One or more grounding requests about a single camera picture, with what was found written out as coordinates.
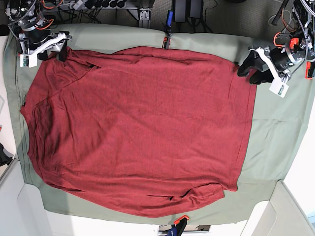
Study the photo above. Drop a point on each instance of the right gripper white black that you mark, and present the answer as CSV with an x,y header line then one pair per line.
x,y
31,40

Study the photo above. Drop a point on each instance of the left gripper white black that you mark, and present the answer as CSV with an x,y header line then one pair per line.
x,y
282,59

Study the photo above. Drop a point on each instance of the red T-shirt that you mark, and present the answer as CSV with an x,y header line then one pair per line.
x,y
143,131

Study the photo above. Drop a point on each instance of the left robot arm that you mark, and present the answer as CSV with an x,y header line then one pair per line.
x,y
291,47

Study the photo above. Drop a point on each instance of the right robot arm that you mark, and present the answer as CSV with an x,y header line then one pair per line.
x,y
24,15

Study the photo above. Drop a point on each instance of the orange clamp right edge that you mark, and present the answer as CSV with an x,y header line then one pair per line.
x,y
310,70

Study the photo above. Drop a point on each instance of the white power strip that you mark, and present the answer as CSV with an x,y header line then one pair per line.
x,y
75,4

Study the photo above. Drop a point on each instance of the blue clamp top centre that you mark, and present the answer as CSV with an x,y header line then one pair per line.
x,y
168,33

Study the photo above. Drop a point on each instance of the black power adapters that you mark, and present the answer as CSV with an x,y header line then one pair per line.
x,y
184,9

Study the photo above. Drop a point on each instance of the orange clamp bottom centre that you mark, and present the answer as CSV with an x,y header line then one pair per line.
x,y
178,226

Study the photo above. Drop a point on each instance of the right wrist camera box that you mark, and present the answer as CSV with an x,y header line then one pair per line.
x,y
28,60

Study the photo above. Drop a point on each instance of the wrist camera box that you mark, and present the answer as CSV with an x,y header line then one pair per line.
x,y
28,60
279,88

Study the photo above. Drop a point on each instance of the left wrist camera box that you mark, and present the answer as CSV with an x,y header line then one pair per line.
x,y
279,88

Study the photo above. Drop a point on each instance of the aluminium table leg bracket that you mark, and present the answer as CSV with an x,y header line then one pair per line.
x,y
144,18

